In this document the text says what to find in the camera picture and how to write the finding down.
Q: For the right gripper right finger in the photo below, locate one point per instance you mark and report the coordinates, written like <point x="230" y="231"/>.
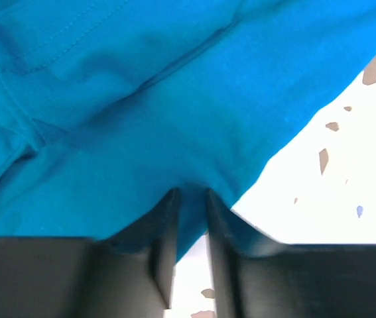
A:
<point x="256" y="276"/>

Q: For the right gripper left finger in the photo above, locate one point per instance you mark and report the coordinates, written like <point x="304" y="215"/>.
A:
<point x="126" y="275"/>

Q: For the blue t shirt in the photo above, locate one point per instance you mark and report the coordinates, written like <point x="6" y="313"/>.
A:
<point x="107" y="105"/>

